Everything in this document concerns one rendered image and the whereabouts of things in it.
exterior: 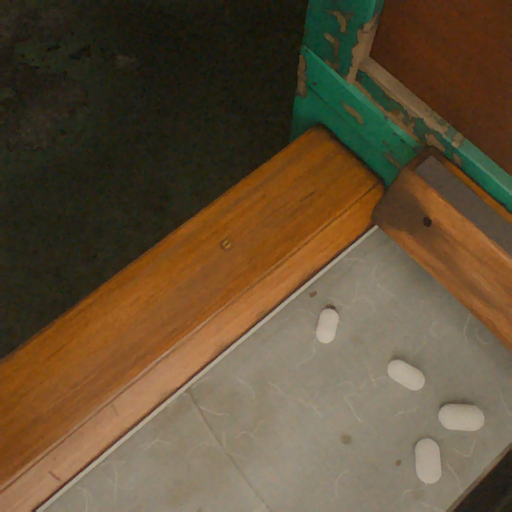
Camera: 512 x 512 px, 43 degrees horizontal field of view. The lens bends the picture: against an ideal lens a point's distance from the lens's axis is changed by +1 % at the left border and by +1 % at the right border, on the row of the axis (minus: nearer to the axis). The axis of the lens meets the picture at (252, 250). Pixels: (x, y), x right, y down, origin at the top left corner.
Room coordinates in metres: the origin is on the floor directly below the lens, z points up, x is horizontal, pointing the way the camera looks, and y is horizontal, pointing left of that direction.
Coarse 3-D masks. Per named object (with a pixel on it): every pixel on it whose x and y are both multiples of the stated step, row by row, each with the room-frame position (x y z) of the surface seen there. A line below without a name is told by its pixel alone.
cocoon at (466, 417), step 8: (448, 408) 0.11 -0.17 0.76; (456, 408) 0.11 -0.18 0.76; (464, 408) 0.11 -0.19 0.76; (472, 408) 0.11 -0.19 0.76; (440, 416) 0.10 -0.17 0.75; (448, 416) 0.10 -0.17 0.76; (456, 416) 0.10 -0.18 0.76; (464, 416) 0.10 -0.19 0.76; (472, 416) 0.10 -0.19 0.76; (480, 416) 0.10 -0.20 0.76; (448, 424) 0.09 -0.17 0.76; (456, 424) 0.09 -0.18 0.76; (464, 424) 0.09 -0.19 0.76; (472, 424) 0.09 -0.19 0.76; (480, 424) 0.09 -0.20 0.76
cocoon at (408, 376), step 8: (400, 360) 0.15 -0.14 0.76; (392, 368) 0.14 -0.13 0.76; (400, 368) 0.14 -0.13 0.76; (408, 368) 0.14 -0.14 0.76; (392, 376) 0.13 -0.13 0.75; (400, 376) 0.13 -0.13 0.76; (408, 376) 0.13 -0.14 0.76; (416, 376) 0.13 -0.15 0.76; (424, 376) 0.13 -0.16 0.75; (408, 384) 0.13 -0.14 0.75; (416, 384) 0.13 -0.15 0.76
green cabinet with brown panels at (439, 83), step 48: (336, 0) 0.40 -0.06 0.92; (384, 0) 0.38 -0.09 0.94; (432, 0) 0.36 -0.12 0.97; (480, 0) 0.33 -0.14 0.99; (336, 48) 0.39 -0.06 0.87; (384, 48) 0.37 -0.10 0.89; (432, 48) 0.35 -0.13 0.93; (480, 48) 0.32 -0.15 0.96; (384, 96) 0.35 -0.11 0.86; (432, 96) 0.33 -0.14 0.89; (480, 96) 0.31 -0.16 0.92; (432, 144) 0.31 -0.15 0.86; (480, 144) 0.29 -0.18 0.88
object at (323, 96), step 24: (312, 72) 0.41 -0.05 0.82; (312, 96) 0.41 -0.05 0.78; (336, 96) 0.39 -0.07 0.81; (360, 96) 0.37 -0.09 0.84; (312, 120) 0.40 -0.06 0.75; (336, 120) 0.38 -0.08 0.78; (360, 120) 0.36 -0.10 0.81; (384, 120) 0.34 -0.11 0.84; (360, 144) 0.36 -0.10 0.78; (384, 144) 0.34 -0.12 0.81; (408, 144) 0.32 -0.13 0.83; (384, 168) 0.33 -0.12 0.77
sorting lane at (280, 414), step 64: (384, 256) 0.25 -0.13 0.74; (384, 320) 0.19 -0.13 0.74; (448, 320) 0.19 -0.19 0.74; (192, 384) 0.12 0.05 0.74; (256, 384) 0.12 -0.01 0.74; (320, 384) 0.12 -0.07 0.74; (384, 384) 0.13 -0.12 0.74; (448, 384) 0.13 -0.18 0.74; (128, 448) 0.06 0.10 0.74; (192, 448) 0.06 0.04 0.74; (256, 448) 0.07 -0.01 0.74; (320, 448) 0.07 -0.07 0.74; (384, 448) 0.07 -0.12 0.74; (448, 448) 0.08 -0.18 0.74
